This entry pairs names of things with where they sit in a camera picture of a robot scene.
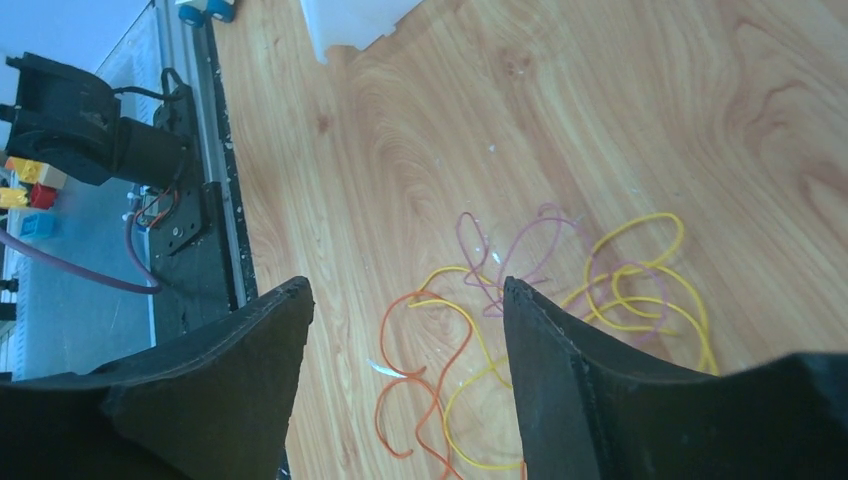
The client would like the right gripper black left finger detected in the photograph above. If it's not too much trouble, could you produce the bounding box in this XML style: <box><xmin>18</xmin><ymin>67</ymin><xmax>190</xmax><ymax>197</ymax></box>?
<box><xmin>1</xmin><ymin>276</ymin><xmax>314</xmax><ymax>479</ymax></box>

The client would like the white plastic two-compartment bin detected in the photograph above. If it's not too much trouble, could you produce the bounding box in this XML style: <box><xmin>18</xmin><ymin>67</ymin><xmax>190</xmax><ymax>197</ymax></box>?
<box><xmin>301</xmin><ymin>0</ymin><xmax>422</xmax><ymax>65</ymax></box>

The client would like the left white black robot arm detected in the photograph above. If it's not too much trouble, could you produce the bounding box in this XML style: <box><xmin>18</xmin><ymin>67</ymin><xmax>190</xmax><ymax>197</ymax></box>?
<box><xmin>1</xmin><ymin>52</ymin><xmax>191</xmax><ymax>189</ymax></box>

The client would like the white blue toy block car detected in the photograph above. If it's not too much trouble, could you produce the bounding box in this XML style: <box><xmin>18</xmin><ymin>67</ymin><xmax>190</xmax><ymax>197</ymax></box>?
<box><xmin>174</xmin><ymin>0</ymin><xmax>236</xmax><ymax>28</ymax></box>

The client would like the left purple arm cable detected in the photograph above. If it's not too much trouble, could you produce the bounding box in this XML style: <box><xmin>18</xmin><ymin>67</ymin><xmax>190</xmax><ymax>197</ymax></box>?
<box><xmin>0</xmin><ymin>211</ymin><xmax>163</xmax><ymax>297</ymax></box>

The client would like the coloured toy blocks pile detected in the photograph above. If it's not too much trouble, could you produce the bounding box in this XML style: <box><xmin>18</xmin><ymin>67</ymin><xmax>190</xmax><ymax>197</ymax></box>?
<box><xmin>1</xmin><ymin>156</ymin><xmax>68</xmax><ymax>242</ymax></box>

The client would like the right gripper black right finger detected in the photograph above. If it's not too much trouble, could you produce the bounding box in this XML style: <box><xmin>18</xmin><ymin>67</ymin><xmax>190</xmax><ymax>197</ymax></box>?
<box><xmin>503</xmin><ymin>277</ymin><xmax>847</xmax><ymax>479</ymax></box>

